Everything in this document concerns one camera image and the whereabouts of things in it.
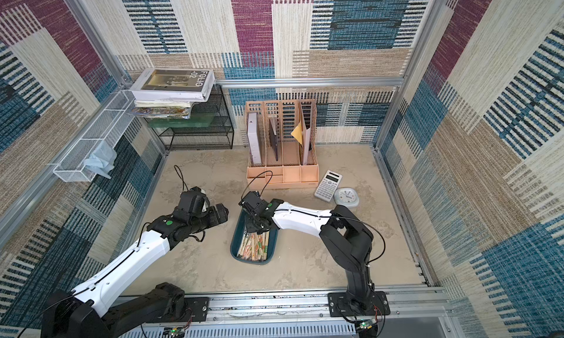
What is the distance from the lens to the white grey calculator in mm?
1021

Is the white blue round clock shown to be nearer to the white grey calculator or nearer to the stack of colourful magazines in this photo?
the white grey calculator

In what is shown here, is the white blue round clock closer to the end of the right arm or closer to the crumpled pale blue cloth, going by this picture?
the end of the right arm

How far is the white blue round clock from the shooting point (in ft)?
3.23

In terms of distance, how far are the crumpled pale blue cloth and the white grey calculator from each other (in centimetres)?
79

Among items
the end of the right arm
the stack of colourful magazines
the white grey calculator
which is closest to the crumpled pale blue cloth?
the stack of colourful magazines

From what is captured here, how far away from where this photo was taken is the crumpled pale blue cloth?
2.18 feet

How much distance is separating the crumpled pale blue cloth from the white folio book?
8.1 inches

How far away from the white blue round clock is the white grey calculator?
0.9 inches

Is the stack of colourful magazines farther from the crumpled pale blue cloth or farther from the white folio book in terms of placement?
the crumpled pale blue cloth

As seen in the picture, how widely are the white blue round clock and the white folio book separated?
68 centimetres

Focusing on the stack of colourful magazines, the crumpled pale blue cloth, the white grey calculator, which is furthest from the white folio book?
the white grey calculator

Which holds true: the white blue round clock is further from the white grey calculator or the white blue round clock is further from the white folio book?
the white folio book

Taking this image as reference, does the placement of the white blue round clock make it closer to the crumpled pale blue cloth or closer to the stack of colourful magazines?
the stack of colourful magazines
